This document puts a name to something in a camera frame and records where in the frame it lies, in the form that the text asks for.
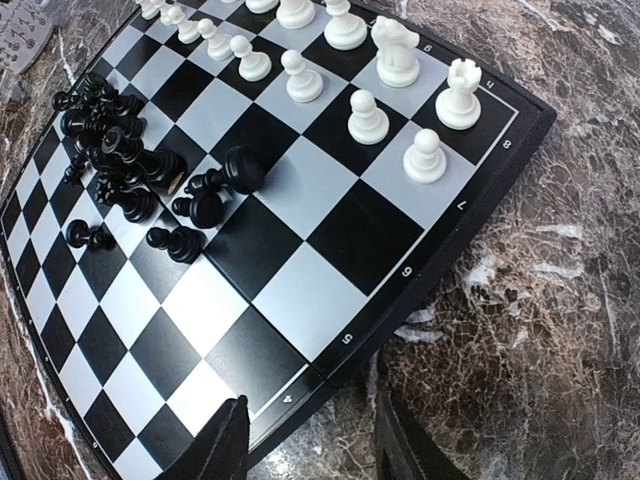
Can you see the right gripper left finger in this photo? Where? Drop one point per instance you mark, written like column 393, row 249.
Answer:
column 220, row 450

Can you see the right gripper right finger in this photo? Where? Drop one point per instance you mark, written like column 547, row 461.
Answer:
column 403, row 449

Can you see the black pawn front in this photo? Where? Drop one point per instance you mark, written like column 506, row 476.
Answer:
column 182, row 244

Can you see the black pawn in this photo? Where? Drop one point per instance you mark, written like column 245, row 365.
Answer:
column 205, row 209
column 182, row 244
column 78, row 234
column 240, row 171

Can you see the black grey chess board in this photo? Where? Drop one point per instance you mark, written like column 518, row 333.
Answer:
column 300, row 282

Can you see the pile of black pieces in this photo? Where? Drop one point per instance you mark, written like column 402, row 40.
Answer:
column 87, row 114

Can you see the black king lying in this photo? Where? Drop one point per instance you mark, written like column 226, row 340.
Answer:
column 163, row 169

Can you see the white pawn near corner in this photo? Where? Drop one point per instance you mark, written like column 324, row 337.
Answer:
column 424, row 161

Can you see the white rook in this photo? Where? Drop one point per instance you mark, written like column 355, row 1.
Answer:
column 457, row 107

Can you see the white knight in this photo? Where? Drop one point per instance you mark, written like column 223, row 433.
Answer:
column 397, row 65

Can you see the white bishop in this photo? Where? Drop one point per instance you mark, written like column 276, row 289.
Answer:
column 345, row 31

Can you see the patterned mug with yellow interior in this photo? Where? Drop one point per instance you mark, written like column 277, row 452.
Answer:
column 25, row 30

